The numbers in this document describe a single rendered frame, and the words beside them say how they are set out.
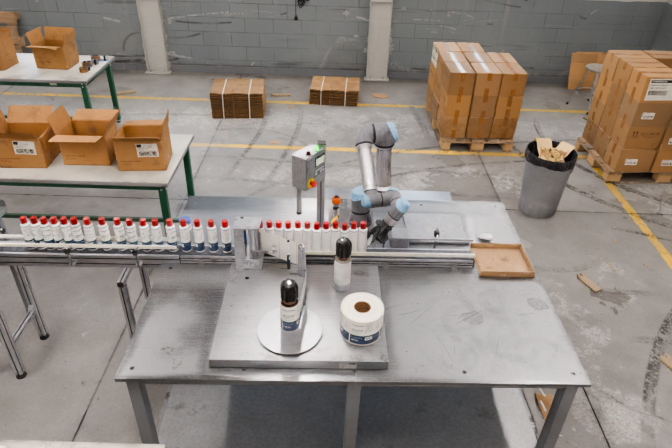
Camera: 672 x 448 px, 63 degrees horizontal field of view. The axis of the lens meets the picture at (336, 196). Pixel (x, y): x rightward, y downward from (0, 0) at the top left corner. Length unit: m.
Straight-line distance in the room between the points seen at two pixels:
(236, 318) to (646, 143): 4.60
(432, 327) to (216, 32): 6.26
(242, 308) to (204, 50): 6.02
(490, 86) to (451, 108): 0.46
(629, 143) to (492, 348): 3.72
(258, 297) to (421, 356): 0.85
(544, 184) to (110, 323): 3.69
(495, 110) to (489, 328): 3.73
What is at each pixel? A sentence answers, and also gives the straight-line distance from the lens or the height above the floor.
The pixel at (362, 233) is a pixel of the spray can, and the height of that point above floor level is 1.03.
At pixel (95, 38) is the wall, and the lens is 8.84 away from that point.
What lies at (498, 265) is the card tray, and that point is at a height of 0.83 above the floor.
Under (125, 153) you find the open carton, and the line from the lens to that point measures 4.21.
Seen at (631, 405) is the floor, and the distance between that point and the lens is 3.98.
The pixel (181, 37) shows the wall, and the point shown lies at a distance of 8.41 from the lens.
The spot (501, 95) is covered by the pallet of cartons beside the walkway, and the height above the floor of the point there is 0.65.
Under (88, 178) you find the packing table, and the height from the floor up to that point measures 0.78.
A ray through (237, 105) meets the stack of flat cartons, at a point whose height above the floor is 0.17.
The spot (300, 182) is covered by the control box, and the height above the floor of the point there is 1.33.
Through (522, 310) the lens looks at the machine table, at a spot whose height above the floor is 0.83.
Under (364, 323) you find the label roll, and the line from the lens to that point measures 2.50.
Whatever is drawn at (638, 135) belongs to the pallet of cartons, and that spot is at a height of 0.55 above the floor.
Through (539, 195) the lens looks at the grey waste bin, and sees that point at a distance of 5.22.
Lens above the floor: 2.79
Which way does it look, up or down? 32 degrees down
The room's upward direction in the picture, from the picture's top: 2 degrees clockwise
